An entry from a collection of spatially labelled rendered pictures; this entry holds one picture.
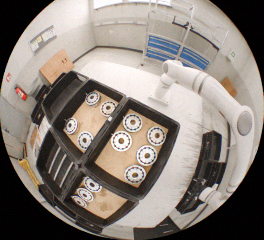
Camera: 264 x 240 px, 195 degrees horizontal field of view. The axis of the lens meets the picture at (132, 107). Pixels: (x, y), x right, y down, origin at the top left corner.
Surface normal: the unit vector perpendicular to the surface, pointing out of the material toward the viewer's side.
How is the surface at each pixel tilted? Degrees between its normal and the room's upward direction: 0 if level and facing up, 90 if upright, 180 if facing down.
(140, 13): 90
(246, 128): 69
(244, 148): 74
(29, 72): 90
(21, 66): 90
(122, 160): 0
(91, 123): 0
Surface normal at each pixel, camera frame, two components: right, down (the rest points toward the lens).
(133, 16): -0.40, 0.81
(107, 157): 0.04, -0.44
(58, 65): 0.90, 0.28
